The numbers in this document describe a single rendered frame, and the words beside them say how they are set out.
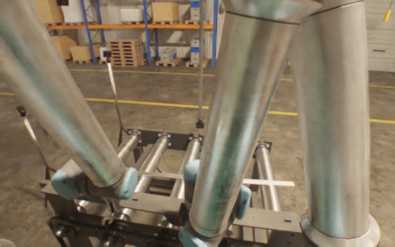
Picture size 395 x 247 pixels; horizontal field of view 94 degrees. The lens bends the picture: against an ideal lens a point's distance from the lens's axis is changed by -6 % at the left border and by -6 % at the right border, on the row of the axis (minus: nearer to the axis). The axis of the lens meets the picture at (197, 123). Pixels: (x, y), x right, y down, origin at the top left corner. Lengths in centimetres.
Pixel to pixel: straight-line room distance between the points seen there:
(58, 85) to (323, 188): 48
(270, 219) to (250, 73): 76
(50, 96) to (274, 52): 32
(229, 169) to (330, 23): 25
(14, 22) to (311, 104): 42
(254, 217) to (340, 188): 55
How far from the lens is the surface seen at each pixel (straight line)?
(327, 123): 36
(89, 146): 44
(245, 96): 24
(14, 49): 34
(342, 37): 34
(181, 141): 187
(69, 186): 64
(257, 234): 188
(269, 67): 24
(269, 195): 138
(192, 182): 62
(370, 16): 1096
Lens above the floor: 189
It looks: 29 degrees down
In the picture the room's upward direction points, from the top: straight up
